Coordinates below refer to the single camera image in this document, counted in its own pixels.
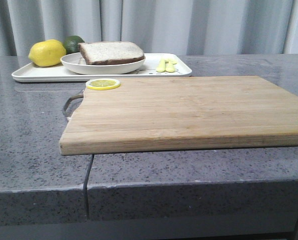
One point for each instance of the white round plate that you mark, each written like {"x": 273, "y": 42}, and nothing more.
{"x": 71, "y": 62}

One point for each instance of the white bear tray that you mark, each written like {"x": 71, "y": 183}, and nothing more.
{"x": 31, "y": 73}

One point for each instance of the wooden cutting board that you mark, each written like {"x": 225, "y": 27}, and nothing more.
{"x": 182, "y": 113}

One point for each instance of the yellow plastic spoon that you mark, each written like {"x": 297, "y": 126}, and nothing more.
{"x": 161, "y": 66}

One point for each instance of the yellow plastic fork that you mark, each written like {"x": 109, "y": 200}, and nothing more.
{"x": 170, "y": 65}

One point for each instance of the yellow lemon slice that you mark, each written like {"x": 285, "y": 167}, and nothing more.
{"x": 101, "y": 84}

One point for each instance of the grey curtain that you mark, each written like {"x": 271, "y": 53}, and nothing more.
{"x": 182, "y": 27}

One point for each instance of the green lime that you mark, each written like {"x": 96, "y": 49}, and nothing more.
{"x": 71, "y": 44}

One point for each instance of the front yellow lemon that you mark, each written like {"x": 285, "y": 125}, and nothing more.
{"x": 47, "y": 53}

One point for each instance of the metal cutting board handle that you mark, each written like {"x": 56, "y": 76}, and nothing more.
{"x": 68, "y": 114}

